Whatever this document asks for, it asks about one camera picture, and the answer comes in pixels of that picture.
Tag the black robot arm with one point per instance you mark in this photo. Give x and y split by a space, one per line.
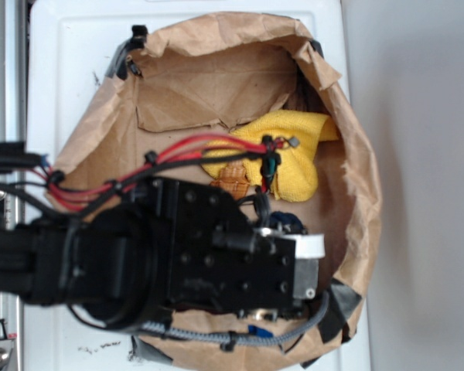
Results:
148 246

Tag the brown paper bag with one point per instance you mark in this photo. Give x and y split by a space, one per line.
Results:
215 73

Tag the white plastic tray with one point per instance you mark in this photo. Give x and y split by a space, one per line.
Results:
71 46

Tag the orange conch seashell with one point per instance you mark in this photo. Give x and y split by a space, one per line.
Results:
232 178

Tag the aluminium frame rail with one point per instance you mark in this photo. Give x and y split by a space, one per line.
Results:
13 70

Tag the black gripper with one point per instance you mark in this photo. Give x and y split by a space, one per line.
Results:
210 256

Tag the yellow microfiber cloth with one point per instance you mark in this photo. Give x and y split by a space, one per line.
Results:
296 178

